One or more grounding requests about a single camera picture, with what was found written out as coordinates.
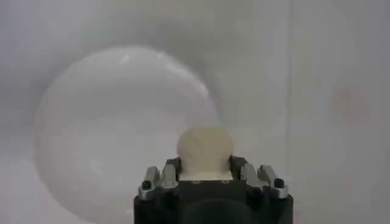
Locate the white steamed bun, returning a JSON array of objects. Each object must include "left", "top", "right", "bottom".
[{"left": 176, "top": 125, "right": 235, "bottom": 178}]

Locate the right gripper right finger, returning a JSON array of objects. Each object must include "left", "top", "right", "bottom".
[{"left": 229, "top": 155, "right": 289, "bottom": 200}]

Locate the white round plate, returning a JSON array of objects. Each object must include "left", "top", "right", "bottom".
[{"left": 32, "top": 45, "right": 221, "bottom": 224}]

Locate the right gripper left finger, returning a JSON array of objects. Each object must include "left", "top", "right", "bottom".
[{"left": 138, "top": 156, "right": 183, "bottom": 201}]

